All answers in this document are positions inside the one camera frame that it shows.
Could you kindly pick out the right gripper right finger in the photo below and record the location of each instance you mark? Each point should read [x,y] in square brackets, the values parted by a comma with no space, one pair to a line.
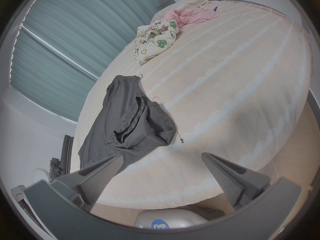
[227,181]

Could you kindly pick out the grey bedside table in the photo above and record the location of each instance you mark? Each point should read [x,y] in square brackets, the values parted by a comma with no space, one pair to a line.
[165,2]

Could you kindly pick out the pale pink pillow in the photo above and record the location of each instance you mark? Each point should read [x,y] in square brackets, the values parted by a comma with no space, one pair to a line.
[190,2]

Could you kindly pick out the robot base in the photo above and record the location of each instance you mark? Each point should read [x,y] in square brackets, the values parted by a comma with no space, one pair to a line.
[175,220]

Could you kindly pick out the black chest of drawers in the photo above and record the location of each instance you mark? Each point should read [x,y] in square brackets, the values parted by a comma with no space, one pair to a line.
[66,154]

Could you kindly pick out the round white mirror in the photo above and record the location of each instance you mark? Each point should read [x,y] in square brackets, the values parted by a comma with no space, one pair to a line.
[37,174]

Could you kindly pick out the bed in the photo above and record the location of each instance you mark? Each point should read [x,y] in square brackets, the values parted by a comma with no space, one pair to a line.
[225,96]

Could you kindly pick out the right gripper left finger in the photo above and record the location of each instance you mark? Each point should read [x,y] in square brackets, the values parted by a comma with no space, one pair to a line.
[100,179]

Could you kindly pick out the black T-shirt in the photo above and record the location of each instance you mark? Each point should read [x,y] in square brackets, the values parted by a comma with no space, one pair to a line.
[130,124]

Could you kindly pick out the dark grey garment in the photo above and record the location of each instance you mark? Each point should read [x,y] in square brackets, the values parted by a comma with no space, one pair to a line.
[53,170]

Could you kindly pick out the blue-green curtain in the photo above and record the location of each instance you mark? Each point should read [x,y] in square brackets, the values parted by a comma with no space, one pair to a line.
[95,21]
[55,84]

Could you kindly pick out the white printed pyjama top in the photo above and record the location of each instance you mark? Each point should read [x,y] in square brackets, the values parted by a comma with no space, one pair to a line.
[160,41]

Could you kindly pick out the pink garment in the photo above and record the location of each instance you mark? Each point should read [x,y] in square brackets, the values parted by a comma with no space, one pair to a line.
[195,17]

